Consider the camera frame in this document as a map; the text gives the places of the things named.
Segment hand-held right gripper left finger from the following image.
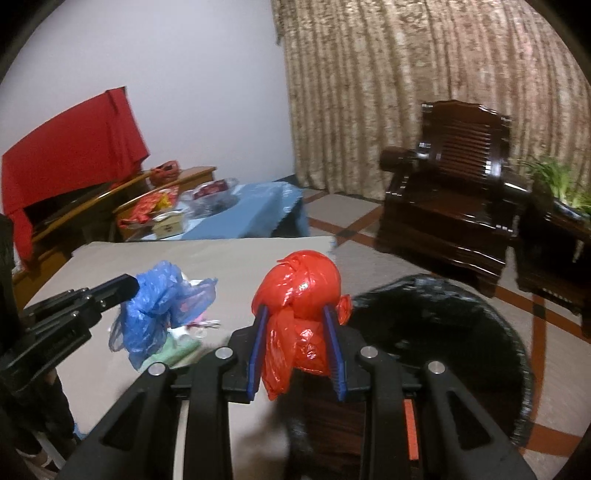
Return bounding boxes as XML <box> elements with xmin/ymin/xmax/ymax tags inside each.
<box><xmin>60</xmin><ymin>306</ymin><xmax>271</xmax><ymax>480</ymax></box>

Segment beige cardboard box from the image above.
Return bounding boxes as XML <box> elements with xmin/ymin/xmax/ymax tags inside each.
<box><xmin>152</xmin><ymin>212</ymin><xmax>188</xmax><ymax>239</ymax></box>

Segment red snack packets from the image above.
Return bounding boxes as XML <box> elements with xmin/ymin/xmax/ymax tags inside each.
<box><xmin>117</xmin><ymin>187</ymin><xmax>181</xmax><ymax>232</ymax></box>

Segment red cloth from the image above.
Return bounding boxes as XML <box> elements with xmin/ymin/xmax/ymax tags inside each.
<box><xmin>1</xmin><ymin>88</ymin><xmax>151</xmax><ymax>271</ymax></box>

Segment red woven basket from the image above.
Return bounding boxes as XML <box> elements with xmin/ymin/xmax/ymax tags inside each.
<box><xmin>150</xmin><ymin>160</ymin><xmax>182</xmax><ymax>185</ymax></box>

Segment blue plastic bag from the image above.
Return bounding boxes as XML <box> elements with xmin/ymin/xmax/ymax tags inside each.
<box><xmin>109</xmin><ymin>260</ymin><xmax>219</xmax><ymax>370</ymax></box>

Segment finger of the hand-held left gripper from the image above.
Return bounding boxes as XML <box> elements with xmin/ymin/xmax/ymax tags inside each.
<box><xmin>21</xmin><ymin>274</ymin><xmax>140</xmax><ymax>342</ymax></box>
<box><xmin>0</xmin><ymin>318</ymin><xmax>95</xmax><ymax>394</ymax></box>

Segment dark wooden side table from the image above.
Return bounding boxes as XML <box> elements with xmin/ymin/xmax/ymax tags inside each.
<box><xmin>515</xmin><ymin>189</ymin><xmax>591</xmax><ymax>319</ymax></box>

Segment wooden television cabinet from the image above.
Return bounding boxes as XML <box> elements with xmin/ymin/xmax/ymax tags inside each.
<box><xmin>11</xmin><ymin>166</ymin><xmax>218</xmax><ymax>310</ymax></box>

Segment green potted plant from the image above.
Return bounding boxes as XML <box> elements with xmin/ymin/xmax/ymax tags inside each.
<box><xmin>517</xmin><ymin>154</ymin><xmax>591</xmax><ymax>215</ymax></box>

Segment black television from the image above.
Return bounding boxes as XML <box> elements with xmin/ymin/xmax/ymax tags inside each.
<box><xmin>23</xmin><ymin>182</ymin><xmax>121</xmax><ymax>232</ymax></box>

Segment green rubber glove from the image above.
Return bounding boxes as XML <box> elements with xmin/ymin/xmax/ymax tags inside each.
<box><xmin>139</xmin><ymin>330</ymin><xmax>204</xmax><ymax>370</ymax></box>

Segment blue tablecloth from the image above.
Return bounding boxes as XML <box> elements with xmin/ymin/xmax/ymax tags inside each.
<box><xmin>124</xmin><ymin>181</ymin><xmax>310</xmax><ymax>241</ymax></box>

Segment dark wooden armchair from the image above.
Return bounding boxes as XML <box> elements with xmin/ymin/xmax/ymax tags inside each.
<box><xmin>374</xmin><ymin>99</ymin><xmax>532</xmax><ymax>298</ymax></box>

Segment beige patterned curtain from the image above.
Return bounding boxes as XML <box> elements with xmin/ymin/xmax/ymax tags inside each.
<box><xmin>270</xmin><ymin>0</ymin><xmax>591</xmax><ymax>204</ymax></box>

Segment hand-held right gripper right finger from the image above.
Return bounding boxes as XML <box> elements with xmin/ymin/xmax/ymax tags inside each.
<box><xmin>322</xmin><ymin>305</ymin><xmax>537</xmax><ymax>480</ymax></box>

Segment red plastic bag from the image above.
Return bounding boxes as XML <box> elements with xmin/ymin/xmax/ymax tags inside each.
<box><xmin>250</xmin><ymin>250</ymin><xmax>354</xmax><ymax>401</ymax></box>

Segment bin with black liner bag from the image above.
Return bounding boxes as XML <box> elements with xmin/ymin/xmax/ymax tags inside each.
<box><xmin>284</xmin><ymin>273</ymin><xmax>536</xmax><ymax>480</ymax></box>

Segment glass bowl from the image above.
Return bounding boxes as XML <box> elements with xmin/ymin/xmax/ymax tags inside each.
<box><xmin>182</xmin><ymin>180</ymin><xmax>241</xmax><ymax>217</ymax></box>

